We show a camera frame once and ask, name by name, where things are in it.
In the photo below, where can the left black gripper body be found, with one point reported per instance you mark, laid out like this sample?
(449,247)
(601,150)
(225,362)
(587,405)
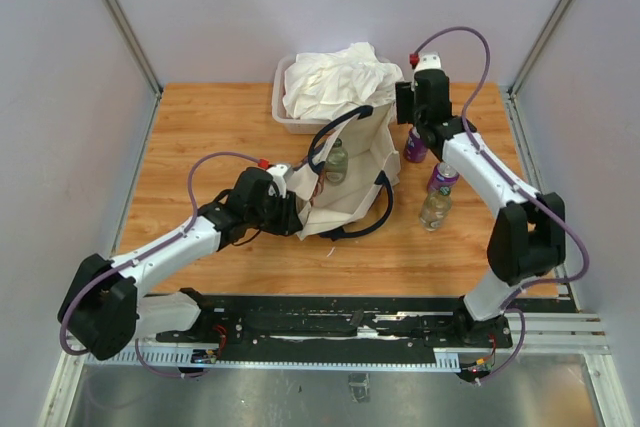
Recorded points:
(276,213)

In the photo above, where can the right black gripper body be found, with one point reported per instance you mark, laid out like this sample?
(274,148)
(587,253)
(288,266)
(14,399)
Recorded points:
(405,103)

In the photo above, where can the purple fanta can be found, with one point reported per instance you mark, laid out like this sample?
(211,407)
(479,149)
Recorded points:
(443,178)
(415,150)

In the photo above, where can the beige canvas tote bag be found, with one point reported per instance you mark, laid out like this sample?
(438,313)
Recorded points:
(374,166)

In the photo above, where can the chang soda water bottle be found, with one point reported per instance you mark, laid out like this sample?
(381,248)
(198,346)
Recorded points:
(436,208)

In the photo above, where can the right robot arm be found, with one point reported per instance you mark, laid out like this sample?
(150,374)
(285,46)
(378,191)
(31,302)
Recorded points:
(527,241)

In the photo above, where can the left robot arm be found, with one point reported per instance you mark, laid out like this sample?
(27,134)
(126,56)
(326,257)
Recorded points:
(107,304)

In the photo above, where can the red coke can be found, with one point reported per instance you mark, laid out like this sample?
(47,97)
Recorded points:
(318,189)

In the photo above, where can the white crumpled cloth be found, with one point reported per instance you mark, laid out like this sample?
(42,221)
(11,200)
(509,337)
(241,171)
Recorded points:
(323,86)

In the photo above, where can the white plastic basket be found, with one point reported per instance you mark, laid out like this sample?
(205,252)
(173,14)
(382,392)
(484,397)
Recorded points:
(279,113)

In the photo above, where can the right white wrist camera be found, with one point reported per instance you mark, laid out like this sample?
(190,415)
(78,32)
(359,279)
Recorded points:
(427,61)

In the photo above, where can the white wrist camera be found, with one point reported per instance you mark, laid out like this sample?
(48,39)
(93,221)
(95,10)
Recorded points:
(279,173)
(427,61)

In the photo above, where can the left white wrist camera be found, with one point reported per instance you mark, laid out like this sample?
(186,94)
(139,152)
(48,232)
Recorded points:
(279,173)

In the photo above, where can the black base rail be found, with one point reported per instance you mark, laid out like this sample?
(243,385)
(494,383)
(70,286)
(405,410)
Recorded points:
(316,331)

